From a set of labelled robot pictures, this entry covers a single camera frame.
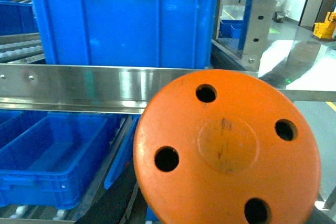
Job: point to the stainless steel shelf rack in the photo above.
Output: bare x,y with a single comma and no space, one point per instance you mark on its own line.
300,70

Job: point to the large blue bin upper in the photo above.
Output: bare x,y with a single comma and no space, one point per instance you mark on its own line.
126,33

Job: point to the blue bin lower shelf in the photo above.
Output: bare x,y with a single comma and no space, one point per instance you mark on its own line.
55,160

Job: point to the orange plastic cap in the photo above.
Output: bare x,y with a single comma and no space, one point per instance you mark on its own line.
218,146

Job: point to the yellow mop bucket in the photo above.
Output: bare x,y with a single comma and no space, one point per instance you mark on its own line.
325,30

